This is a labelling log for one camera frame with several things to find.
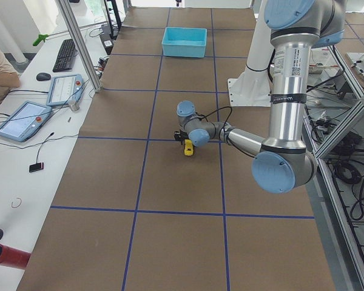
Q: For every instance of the far blue teach pendant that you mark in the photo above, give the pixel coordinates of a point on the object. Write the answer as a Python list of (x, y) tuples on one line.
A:
[(64, 89)]

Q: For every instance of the black phone on desk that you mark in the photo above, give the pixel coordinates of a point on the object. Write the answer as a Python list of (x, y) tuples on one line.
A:
[(36, 167)]

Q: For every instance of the yellow beetle toy car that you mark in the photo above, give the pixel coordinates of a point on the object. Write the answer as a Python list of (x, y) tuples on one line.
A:
[(188, 147)]

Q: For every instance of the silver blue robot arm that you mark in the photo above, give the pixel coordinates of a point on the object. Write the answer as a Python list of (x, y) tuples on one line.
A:
[(291, 29)]

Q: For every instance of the light blue plastic bin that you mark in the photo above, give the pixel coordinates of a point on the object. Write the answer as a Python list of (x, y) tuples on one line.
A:
[(184, 42)]

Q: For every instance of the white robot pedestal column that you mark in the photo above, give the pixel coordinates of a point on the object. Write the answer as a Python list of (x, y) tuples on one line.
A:
[(252, 87)]

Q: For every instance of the near blue teach pendant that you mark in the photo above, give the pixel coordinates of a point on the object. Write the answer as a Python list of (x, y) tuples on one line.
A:
[(25, 121)]

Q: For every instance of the black keyboard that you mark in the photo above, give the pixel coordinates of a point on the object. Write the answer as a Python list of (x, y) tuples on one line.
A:
[(65, 57)]

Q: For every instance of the aluminium frame post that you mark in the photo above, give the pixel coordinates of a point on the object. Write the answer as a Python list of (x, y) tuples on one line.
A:
[(72, 26)]

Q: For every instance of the red cylinder bottle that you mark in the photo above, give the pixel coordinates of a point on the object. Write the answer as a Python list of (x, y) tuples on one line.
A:
[(15, 258)]

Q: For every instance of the green handled tool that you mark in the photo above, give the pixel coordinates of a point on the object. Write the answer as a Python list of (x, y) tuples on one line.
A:
[(40, 38)]

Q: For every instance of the blue teach pendant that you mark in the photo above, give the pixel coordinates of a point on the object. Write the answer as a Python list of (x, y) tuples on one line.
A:
[(64, 89), (25, 121)]

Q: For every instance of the black computer mouse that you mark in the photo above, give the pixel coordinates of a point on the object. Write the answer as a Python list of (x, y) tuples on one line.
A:
[(43, 76)]

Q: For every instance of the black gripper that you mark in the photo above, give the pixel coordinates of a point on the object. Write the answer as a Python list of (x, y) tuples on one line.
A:
[(178, 136)]

